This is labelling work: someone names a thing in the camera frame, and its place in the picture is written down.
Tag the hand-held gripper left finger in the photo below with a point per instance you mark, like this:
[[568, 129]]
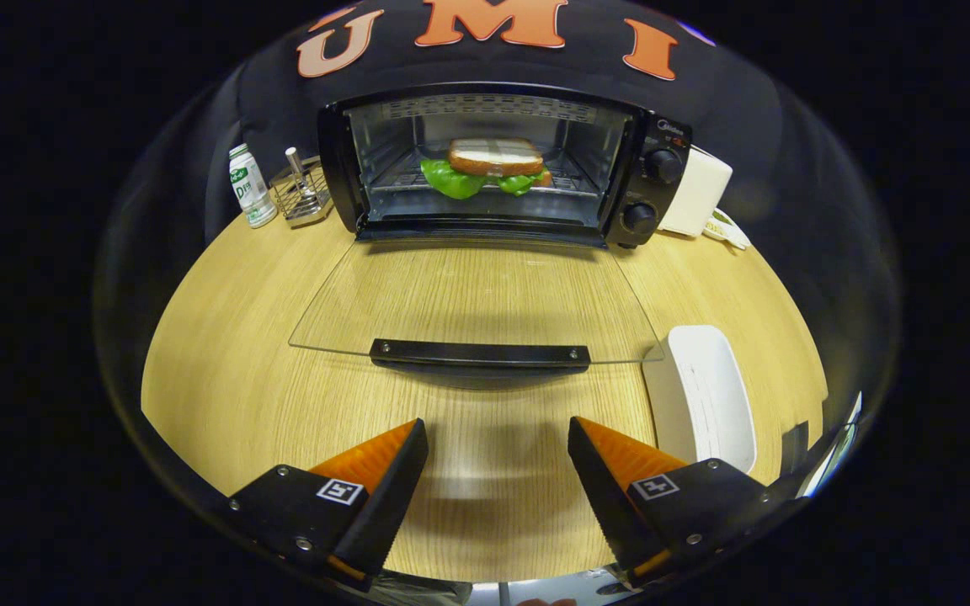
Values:
[[388, 505]]

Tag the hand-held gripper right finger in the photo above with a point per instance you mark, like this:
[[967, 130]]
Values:
[[607, 505]]

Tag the black toaster oven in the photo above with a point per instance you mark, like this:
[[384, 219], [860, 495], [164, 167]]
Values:
[[658, 194]]

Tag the sandwich with green lettuce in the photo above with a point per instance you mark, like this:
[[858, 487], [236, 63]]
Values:
[[493, 157]]

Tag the white bread toaster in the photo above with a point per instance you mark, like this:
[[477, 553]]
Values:
[[700, 194]]

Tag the white rectangular tray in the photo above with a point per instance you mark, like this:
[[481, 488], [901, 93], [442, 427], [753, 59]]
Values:
[[704, 396]]

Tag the white divided dish with beans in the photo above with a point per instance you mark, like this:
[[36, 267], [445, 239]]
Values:
[[725, 229]]

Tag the white bottle with green label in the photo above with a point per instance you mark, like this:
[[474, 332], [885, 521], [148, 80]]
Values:
[[251, 189]]

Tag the metal stick with white top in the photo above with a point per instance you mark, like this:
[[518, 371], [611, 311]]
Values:
[[293, 160]]

